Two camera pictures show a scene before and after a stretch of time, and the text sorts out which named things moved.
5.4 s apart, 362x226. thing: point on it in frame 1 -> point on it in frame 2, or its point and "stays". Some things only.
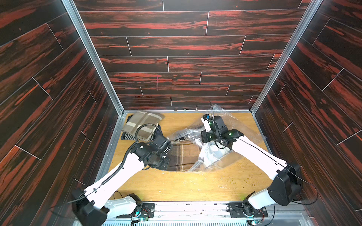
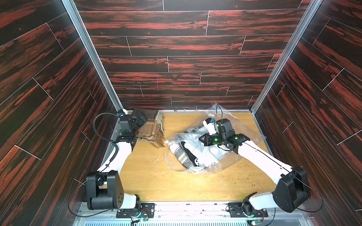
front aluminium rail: [286, 214] stays
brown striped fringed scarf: [183, 155] -> [153, 130]
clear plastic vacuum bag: [211, 157] stays
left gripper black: [165, 165] -> [140, 124]
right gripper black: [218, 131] stays
